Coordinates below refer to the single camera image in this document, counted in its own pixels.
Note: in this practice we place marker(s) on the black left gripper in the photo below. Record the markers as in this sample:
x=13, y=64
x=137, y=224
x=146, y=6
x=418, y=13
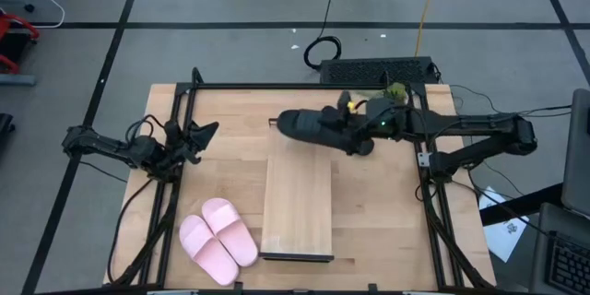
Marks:
x=177, y=154

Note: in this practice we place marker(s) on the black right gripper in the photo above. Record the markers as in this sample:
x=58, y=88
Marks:
x=389, y=120

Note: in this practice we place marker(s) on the black slide sandal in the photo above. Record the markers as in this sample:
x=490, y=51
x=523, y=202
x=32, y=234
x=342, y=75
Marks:
x=299, y=126

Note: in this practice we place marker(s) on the pink slide sandal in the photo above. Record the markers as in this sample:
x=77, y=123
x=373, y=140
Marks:
x=230, y=232
x=207, y=253

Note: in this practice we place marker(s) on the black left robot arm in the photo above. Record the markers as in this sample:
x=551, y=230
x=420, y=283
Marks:
x=106, y=145

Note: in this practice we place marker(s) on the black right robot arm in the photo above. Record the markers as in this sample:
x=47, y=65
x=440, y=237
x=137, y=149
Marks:
x=484, y=124

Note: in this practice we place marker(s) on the black keyboard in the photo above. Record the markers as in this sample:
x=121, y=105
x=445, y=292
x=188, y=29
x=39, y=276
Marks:
x=369, y=71

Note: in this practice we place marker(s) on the potted succulent plant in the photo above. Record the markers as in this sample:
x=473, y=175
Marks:
x=396, y=90

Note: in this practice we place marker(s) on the black floor beam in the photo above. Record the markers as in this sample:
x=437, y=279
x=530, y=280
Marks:
x=521, y=205

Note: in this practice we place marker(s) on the white paper sheet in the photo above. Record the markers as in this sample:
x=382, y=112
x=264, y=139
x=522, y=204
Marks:
x=504, y=235

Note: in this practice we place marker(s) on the grey stand base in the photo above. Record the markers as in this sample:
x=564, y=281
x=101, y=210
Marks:
x=16, y=79

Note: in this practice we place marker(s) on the black chair base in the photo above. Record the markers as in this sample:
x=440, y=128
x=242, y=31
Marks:
x=4, y=126

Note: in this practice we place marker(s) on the grey laptop computer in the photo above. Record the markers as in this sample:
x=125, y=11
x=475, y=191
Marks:
x=578, y=156

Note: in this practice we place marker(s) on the black aluminium rig frame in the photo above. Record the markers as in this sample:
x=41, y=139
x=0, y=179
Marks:
x=276, y=86

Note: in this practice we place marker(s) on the wooden shelf with black frame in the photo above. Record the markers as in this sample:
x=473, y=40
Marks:
x=297, y=203

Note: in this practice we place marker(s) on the red cart frame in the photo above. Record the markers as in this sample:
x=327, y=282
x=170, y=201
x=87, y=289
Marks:
x=14, y=18

